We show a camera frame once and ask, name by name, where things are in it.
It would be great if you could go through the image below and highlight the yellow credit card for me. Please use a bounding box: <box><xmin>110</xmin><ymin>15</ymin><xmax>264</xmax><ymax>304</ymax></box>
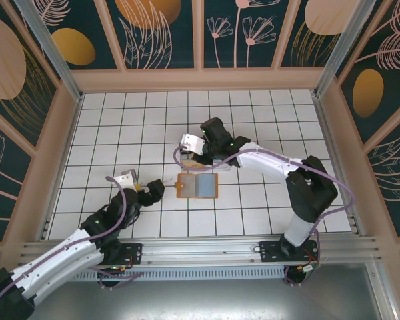
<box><xmin>182</xmin><ymin>159</ymin><xmax>206</xmax><ymax>171</ymax></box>

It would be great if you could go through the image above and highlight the orange board with grey pad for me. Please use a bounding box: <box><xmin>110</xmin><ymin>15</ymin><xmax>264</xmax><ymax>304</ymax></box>
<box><xmin>174</xmin><ymin>172</ymin><xmax>220</xmax><ymax>201</ymax></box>

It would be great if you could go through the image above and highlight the clear plastic organizer box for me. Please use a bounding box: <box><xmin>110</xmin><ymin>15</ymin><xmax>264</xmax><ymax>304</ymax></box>
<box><xmin>179</xmin><ymin>146</ymin><xmax>235</xmax><ymax>175</ymax></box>

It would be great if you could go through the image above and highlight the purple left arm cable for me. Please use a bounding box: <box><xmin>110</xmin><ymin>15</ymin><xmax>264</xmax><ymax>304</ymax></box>
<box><xmin>0</xmin><ymin>175</ymin><xmax>127</xmax><ymax>317</ymax></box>

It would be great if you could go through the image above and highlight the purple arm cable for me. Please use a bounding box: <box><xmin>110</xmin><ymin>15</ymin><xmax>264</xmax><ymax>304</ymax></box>
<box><xmin>173</xmin><ymin>145</ymin><xmax>357</xmax><ymax>221</ymax></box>
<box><xmin>0</xmin><ymin>175</ymin><xmax>127</xmax><ymax>317</ymax></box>

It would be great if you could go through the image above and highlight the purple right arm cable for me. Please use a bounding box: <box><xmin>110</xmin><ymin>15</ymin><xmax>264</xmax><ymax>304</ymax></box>
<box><xmin>173</xmin><ymin>145</ymin><xmax>357</xmax><ymax>221</ymax></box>

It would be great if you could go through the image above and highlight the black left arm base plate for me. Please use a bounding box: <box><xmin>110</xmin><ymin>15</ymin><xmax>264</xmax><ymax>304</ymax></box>
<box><xmin>81</xmin><ymin>242</ymin><xmax>144</xmax><ymax>267</ymax></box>

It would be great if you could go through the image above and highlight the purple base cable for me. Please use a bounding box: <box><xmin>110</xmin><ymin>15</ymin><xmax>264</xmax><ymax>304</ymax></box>
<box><xmin>284</xmin><ymin>265</ymin><xmax>309</xmax><ymax>287</ymax></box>
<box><xmin>88</xmin><ymin>255</ymin><xmax>143</xmax><ymax>291</ymax></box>

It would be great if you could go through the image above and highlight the aluminium mounting rail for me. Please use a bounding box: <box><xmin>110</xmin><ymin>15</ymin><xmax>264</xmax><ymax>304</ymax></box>
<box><xmin>18</xmin><ymin>235</ymin><xmax>381</xmax><ymax>268</ymax></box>

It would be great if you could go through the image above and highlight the slotted grey cable duct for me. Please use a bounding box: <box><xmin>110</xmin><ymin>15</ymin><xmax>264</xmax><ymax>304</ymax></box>
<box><xmin>31</xmin><ymin>267</ymin><xmax>287</xmax><ymax>281</ymax></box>

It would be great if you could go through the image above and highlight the aluminium side rail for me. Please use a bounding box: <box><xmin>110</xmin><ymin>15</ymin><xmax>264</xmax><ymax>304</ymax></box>
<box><xmin>311</xmin><ymin>95</ymin><xmax>367</xmax><ymax>238</ymax></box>

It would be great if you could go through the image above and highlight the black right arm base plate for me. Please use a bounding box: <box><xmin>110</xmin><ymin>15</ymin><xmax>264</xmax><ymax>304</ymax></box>
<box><xmin>258</xmin><ymin>239</ymin><xmax>321</xmax><ymax>265</ymax></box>

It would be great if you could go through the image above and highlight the aluminium frame post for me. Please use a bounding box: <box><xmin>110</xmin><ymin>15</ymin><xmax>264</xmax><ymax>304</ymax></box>
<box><xmin>312</xmin><ymin>0</ymin><xmax>376</xmax><ymax>98</ymax></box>
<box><xmin>13</xmin><ymin>0</ymin><xmax>85</xmax><ymax>103</ymax></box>

